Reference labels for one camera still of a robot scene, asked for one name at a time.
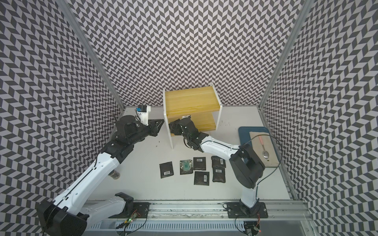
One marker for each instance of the black tea bag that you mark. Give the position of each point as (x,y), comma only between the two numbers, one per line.
(199,163)
(166,170)
(218,162)
(201,178)
(219,175)

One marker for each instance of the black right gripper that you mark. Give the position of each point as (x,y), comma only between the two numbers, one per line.
(175,127)

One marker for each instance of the dark spice jar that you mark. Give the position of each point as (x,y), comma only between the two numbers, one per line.
(114,175)

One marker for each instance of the white yellow two-tier shelf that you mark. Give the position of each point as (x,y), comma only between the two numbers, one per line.
(202,104)

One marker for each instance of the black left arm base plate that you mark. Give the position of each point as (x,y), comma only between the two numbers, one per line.
(142,208)

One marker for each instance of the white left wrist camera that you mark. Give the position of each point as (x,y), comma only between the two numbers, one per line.
(142,112)

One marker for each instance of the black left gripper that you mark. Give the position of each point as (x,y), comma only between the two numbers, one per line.
(152,125)

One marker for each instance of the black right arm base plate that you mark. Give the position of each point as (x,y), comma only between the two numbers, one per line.
(239,210)

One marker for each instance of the beige cloth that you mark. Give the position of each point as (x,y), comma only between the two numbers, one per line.
(273,159)

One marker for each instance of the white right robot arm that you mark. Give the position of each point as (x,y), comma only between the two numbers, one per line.
(246,165)

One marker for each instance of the pink handled spoon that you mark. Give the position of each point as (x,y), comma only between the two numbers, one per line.
(265,153)

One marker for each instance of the blue tray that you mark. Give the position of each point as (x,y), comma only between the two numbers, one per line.
(244,132)

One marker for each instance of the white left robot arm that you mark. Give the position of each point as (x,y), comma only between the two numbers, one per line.
(66,214)

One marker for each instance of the green tea bag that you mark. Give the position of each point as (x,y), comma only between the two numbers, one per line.
(186,167)

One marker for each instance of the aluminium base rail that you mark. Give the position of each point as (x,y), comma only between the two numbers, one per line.
(285,218)

